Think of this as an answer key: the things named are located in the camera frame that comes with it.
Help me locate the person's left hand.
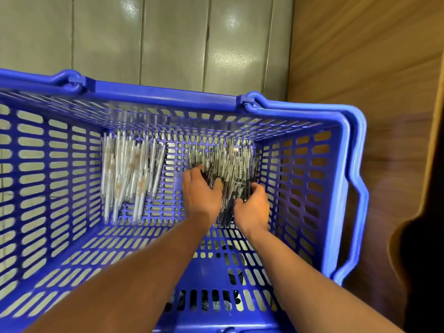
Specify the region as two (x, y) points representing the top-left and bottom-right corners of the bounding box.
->
(182, 165), (224, 223)

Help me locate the person's right hand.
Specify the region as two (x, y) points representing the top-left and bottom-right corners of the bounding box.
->
(233, 182), (271, 237)

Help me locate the blue shopping basket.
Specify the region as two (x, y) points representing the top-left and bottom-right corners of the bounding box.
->
(0, 68), (370, 333)

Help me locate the person's left forearm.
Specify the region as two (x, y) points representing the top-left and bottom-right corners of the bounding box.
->
(26, 215), (215, 333)

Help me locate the person's right forearm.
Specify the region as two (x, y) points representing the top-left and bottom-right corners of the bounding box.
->
(243, 231), (405, 333)

